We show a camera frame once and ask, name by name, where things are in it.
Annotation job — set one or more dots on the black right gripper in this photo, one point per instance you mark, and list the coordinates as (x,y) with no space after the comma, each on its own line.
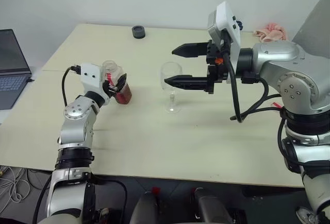
(216,73)

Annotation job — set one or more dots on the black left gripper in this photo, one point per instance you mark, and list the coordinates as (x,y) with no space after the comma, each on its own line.
(110,90)

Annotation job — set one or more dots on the clear bottle with red label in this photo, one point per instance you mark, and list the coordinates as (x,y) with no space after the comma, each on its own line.
(125,96)

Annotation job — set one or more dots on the clear wine glass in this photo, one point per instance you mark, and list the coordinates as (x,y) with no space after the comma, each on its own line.
(170,70)

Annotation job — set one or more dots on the pink cloth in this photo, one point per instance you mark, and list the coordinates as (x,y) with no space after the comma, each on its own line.
(272,31)

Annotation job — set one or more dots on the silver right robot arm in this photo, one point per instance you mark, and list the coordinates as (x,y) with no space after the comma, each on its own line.
(283,54)

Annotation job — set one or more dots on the grey laptop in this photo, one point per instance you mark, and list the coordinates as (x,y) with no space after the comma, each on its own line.
(11,79)

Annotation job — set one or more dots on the dark rounded shape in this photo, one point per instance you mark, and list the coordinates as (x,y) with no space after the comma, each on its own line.
(145,208)
(208,206)

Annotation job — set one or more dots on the grey partition panel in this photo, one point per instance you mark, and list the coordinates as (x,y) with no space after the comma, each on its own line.
(317,20)

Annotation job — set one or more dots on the grey sneaker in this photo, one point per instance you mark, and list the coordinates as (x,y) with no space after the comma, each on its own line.
(305,215)

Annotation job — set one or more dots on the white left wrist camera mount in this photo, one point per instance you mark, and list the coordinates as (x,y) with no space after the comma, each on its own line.
(90,79)

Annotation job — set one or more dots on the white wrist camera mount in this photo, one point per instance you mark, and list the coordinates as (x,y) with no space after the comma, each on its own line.
(90,79)
(227,15)

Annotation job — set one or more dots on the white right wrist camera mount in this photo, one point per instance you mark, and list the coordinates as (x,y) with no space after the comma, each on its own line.
(227,15)

